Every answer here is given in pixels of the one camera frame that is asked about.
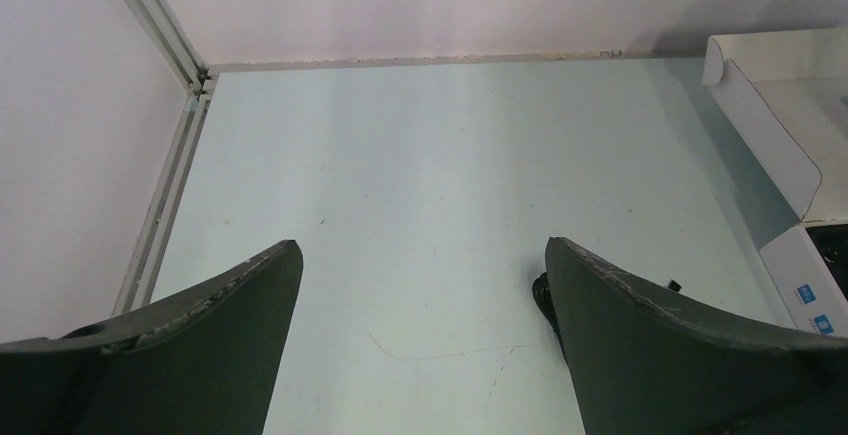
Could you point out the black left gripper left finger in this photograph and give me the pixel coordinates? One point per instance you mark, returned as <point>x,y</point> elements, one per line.
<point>202,361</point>

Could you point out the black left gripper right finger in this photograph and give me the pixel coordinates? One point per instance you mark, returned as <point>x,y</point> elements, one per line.
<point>644,359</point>

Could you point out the white cardboard kit box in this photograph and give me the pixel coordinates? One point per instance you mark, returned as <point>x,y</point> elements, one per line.
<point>785,93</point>

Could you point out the aluminium frame post left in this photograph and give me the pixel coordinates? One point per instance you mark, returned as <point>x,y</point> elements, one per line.
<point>160,23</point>

